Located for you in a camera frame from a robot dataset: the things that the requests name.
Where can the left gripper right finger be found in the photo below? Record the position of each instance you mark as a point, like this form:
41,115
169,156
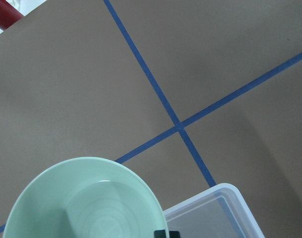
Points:
174,234

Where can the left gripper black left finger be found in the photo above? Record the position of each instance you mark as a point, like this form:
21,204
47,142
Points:
159,234

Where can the light green bowl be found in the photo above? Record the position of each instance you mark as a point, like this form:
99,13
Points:
86,197

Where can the clear plastic storage box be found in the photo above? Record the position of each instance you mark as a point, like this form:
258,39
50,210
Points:
218,212

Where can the red bottle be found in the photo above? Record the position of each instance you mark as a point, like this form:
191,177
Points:
8,15

